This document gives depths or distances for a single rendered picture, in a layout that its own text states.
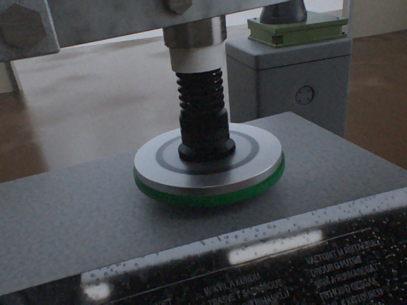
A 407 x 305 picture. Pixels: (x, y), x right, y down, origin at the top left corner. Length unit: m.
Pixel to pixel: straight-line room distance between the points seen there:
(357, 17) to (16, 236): 6.22
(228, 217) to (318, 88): 1.14
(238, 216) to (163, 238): 0.10
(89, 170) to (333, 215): 0.40
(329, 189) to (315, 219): 0.06
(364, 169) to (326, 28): 1.04
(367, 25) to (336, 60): 5.07
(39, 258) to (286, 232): 0.30
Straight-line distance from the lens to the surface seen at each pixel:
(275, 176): 0.49
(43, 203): 0.61
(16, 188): 0.68
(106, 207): 0.55
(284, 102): 1.51
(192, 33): 0.45
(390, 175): 0.59
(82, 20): 0.37
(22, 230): 0.56
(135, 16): 0.39
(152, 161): 0.52
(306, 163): 0.61
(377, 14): 6.69
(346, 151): 0.65
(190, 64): 0.46
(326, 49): 1.54
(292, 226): 0.48
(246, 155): 0.51
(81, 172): 0.67
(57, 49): 0.35
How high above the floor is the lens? 1.12
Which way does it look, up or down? 25 degrees down
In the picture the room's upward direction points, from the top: 7 degrees counter-clockwise
